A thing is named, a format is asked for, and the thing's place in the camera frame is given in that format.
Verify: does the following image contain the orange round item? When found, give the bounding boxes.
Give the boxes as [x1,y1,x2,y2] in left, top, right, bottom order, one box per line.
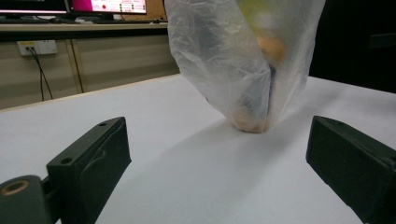
[256,35,286,64]

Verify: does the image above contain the computer monitor with pink screen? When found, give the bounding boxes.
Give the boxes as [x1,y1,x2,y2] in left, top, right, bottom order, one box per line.
[68,0,148,16]

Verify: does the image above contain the white wall socket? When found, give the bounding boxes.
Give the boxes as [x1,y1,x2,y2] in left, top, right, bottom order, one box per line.
[17,39,59,57]

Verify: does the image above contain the wooden desk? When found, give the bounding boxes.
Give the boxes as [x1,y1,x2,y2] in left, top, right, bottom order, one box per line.
[0,21,169,43]

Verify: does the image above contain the translucent white plastic bag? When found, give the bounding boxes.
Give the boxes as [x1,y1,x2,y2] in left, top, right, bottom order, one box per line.
[163,0,327,134]

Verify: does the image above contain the black cable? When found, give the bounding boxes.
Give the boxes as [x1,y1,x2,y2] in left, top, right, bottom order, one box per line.
[27,46,54,102]

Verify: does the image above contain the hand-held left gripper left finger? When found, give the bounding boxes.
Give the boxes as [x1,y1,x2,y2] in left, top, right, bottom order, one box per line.
[46,116,133,224]

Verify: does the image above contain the black keyboard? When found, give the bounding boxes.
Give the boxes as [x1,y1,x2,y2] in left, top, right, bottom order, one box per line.
[92,19,153,25]

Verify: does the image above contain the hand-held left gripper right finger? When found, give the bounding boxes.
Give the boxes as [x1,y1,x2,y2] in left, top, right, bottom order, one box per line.
[305,115,396,224]

